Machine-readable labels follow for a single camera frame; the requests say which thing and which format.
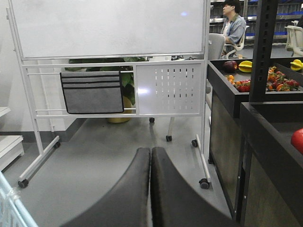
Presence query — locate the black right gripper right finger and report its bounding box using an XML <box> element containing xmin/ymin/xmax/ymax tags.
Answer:
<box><xmin>151</xmin><ymin>147</ymin><xmax>239</xmax><ymax>227</ymax></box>

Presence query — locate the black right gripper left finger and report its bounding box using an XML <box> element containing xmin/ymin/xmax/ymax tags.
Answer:
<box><xmin>63</xmin><ymin>148</ymin><xmax>151</xmax><ymax>227</ymax></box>

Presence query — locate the light blue plastic basket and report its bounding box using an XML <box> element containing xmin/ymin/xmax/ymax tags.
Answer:
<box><xmin>0</xmin><ymin>173</ymin><xmax>38</xmax><ymax>227</ymax></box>

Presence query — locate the grey fabric pocket organizer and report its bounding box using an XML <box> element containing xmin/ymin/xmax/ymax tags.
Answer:
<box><xmin>60</xmin><ymin>71</ymin><xmax>124</xmax><ymax>114</ymax></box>

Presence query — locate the potted green plant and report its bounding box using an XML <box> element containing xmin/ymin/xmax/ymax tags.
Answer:
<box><xmin>65</xmin><ymin>56</ymin><xmax>149</xmax><ymax>124</ymax></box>

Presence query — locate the white store shelving unit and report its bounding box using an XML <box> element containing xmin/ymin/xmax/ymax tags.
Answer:
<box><xmin>0</xmin><ymin>106</ymin><xmax>25</xmax><ymax>172</ymax></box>

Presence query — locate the white rolling whiteboard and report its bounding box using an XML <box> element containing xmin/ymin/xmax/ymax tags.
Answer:
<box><xmin>7</xmin><ymin>0</ymin><xmax>210</xmax><ymax>188</ymax></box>

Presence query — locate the seated person in denim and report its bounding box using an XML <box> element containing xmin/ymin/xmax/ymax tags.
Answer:
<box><xmin>221</xmin><ymin>0</ymin><xmax>246</xmax><ymax>59</ymax></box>

